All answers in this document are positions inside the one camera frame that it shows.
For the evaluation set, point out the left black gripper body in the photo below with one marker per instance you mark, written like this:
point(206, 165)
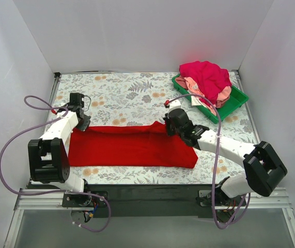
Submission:
point(83, 121)

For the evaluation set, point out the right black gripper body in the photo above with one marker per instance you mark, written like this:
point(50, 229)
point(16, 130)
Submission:
point(170, 126)

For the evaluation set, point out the red t shirt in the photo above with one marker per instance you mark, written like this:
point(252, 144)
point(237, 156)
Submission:
point(129, 146)

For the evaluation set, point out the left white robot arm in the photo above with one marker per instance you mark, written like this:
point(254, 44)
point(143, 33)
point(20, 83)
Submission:
point(48, 158)

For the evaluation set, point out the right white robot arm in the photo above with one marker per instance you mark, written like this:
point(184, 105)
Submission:
point(263, 169)

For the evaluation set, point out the white garment in tray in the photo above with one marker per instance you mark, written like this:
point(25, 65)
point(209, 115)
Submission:
point(195, 101)

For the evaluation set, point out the pink t shirt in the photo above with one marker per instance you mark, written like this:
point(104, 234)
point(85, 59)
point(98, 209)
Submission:
point(218, 99)

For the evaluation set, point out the magenta t shirt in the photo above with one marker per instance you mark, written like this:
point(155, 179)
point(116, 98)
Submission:
point(207, 75)

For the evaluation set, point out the green plastic tray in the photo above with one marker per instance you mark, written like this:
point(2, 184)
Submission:
point(236, 100)

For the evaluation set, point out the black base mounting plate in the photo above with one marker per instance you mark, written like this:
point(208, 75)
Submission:
point(133, 200)

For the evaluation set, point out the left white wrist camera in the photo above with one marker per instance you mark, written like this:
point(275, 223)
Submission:
point(61, 108)

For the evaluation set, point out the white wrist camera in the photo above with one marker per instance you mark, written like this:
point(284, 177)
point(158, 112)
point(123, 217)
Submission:
point(61, 108)
point(172, 105)

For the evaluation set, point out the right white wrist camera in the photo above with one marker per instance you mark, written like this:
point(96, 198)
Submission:
point(172, 105)

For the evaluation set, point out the aluminium frame rail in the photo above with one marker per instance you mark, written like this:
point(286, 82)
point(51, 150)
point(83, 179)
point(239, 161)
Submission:
point(54, 220)

